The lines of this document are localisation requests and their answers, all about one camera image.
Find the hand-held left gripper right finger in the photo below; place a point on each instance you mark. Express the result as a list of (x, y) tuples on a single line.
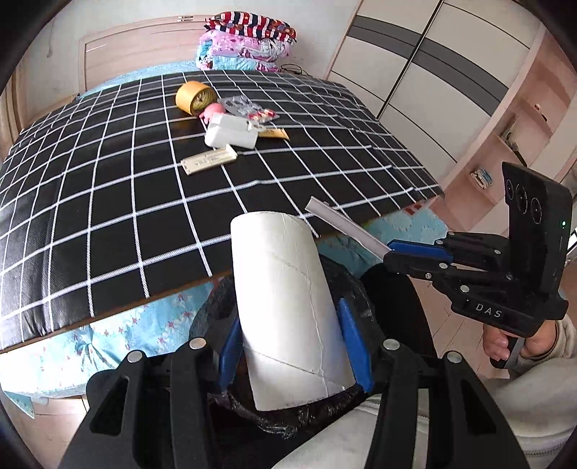
[(356, 347)]

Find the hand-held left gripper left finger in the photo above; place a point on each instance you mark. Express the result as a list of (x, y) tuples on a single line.
[(231, 356)]

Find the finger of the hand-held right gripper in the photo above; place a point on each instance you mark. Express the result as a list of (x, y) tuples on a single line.
[(410, 264), (419, 246)]

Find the black bagged trash bin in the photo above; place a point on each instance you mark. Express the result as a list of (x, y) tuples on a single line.
[(212, 311)]

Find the white cardboard paper tube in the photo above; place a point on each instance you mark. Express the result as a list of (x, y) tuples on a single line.
[(284, 306)]

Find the white paper strip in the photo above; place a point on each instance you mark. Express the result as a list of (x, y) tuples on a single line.
[(342, 223)]

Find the yellow sachet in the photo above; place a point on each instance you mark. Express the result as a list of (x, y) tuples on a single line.
[(272, 134)]

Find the white packet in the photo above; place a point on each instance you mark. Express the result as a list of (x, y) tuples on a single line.
[(209, 158)]

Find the red pill blister pack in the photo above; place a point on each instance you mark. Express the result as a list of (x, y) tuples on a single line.
[(263, 116)]

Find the clear pill blister pack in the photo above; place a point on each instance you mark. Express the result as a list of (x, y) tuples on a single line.
[(239, 104)]

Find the yellow tape roll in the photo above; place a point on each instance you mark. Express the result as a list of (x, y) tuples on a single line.
[(187, 97)]

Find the person's right forearm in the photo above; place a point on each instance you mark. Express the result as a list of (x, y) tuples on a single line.
[(565, 342)]

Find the person's right hand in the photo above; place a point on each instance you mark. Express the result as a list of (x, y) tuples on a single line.
[(538, 349)]

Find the blue patterned box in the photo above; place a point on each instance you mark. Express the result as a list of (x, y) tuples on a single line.
[(482, 178)]

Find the pink shelf unit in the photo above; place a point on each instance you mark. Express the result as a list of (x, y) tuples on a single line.
[(509, 149)]

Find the white grey wardrobe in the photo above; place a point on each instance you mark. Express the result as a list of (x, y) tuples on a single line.
[(405, 67)]

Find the black checked tablecloth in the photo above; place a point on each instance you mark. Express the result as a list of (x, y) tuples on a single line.
[(135, 189)]

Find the white box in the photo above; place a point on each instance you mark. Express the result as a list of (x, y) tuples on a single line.
[(227, 133)]

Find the pink toy pig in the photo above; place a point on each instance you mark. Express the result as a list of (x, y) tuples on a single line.
[(214, 110)]

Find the pink folded quilt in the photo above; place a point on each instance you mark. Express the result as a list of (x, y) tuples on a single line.
[(243, 49)]

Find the wooden headboard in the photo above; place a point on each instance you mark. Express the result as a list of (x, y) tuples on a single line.
[(135, 49)]

